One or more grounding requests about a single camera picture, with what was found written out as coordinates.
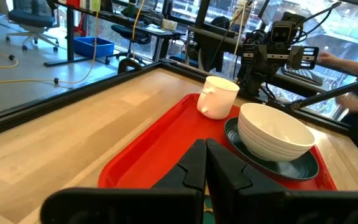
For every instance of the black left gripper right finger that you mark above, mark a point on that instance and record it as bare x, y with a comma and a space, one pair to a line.
225, 174

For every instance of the white ceramic bowl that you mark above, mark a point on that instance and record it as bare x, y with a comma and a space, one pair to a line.
272, 137

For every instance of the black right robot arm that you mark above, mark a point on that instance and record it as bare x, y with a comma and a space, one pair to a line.
253, 84

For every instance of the black keyboard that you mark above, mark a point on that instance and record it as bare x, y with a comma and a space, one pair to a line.
303, 76

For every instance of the person's hand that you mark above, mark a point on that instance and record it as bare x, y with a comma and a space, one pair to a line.
351, 102
326, 58

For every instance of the small white box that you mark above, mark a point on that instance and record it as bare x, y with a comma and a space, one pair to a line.
169, 25

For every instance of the dark office chair white base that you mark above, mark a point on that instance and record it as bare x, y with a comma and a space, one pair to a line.
33, 17

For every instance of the red plastic tray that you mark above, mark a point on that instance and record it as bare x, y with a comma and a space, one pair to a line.
166, 146

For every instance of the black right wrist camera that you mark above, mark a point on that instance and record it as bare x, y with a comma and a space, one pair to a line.
281, 32

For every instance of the black metal table frame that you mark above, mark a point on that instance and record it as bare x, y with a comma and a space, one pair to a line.
42, 102

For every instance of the person's forearm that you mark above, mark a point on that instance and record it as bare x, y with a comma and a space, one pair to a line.
350, 66

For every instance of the dark teal plate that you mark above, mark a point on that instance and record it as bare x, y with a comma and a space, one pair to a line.
291, 169

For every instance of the blue plastic bin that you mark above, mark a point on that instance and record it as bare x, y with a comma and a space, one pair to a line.
93, 46

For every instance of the white ceramic mug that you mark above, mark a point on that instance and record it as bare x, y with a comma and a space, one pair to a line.
219, 99

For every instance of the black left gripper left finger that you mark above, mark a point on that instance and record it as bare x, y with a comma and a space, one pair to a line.
191, 168

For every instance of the black diagonal strut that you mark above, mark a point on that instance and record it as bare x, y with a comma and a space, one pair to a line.
331, 93

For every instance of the black office chair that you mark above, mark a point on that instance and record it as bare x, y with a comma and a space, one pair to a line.
129, 32

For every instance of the black long desk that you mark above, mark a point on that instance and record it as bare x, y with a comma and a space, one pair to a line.
154, 31

